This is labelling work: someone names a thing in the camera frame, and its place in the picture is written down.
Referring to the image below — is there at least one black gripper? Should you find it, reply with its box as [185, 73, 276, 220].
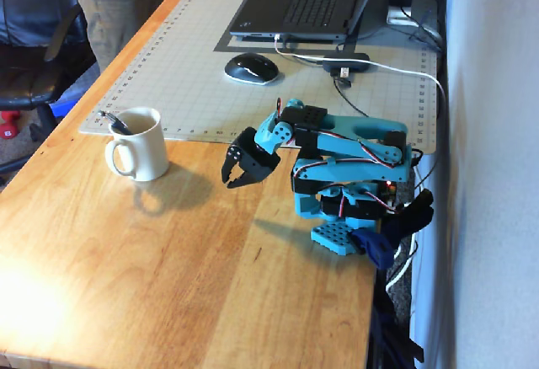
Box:
[221, 128, 281, 190]

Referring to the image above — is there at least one dark blue pen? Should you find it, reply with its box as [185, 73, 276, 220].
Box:
[99, 110, 136, 136]

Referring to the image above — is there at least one white ceramic mug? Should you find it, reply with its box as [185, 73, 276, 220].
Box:
[104, 106, 170, 183]

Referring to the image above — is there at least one black computer mouse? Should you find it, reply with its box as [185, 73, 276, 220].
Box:
[223, 52, 280, 86]

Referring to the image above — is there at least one grey gridded cutting mat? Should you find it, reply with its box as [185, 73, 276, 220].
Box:
[78, 0, 439, 156]

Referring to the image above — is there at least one black usb hub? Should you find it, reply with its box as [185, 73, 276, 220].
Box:
[322, 52, 371, 88]

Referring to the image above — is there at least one blue table clamp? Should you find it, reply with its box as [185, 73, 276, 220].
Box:
[351, 227, 397, 271]

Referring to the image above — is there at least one blue storage box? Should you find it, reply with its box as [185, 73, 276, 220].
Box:
[50, 99, 72, 124]

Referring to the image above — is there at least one standing person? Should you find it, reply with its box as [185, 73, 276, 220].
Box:
[69, 0, 172, 73]

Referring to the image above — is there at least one red dumbbell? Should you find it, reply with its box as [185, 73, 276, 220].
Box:
[0, 110, 22, 141]

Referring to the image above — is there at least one black office chair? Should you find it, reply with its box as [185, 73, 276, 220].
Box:
[0, 0, 99, 176]

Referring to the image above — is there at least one thin black cable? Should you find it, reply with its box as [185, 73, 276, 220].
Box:
[334, 76, 371, 120]

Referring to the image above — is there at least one white hanging cable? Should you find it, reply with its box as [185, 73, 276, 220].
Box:
[385, 233, 419, 294]

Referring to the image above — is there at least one white usb cable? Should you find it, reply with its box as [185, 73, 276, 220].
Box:
[273, 34, 447, 134]

